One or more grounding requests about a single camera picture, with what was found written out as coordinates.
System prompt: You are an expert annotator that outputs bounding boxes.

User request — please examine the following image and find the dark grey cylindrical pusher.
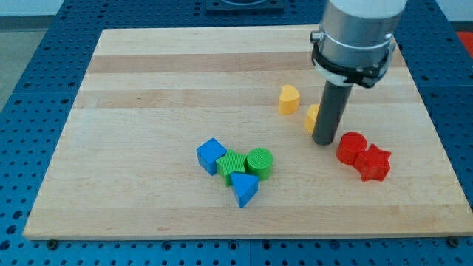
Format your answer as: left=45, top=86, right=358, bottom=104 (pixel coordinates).
left=312, top=81, right=353, bottom=146

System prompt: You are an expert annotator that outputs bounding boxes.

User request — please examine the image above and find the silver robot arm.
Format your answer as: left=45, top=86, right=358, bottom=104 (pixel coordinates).
left=310, top=0, right=406, bottom=146

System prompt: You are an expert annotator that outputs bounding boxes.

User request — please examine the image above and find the blue triangle block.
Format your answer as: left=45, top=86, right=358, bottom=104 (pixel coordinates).
left=230, top=172, right=259, bottom=208

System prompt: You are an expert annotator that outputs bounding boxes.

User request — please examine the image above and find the blue cube block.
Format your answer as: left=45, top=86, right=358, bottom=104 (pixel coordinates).
left=196, top=138, right=227, bottom=176

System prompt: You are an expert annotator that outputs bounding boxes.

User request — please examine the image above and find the yellow block behind pusher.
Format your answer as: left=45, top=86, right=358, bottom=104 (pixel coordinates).
left=304, top=104, right=319, bottom=133

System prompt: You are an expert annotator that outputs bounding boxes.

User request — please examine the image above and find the yellow heart block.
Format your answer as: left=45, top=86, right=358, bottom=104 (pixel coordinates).
left=278, top=84, right=300, bottom=115

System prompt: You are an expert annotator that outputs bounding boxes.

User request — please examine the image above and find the red cylinder block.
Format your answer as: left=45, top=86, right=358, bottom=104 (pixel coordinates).
left=336, top=132, right=367, bottom=165

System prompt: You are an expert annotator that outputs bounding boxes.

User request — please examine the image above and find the red star block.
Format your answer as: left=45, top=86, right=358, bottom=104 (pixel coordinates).
left=353, top=143, right=392, bottom=182

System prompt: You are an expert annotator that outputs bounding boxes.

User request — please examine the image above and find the green cylinder block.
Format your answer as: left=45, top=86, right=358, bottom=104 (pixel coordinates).
left=246, top=148, right=273, bottom=181

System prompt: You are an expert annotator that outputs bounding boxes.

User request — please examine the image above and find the green star block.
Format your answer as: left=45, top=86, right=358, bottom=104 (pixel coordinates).
left=216, top=149, right=247, bottom=187

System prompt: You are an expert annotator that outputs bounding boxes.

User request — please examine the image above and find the wooden board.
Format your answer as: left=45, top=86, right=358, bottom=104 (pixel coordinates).
left=23, top=25, right=472, bottom=240

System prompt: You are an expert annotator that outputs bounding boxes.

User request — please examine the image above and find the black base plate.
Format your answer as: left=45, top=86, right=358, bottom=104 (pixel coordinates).
left=204, top=0, right=285, bottom=13

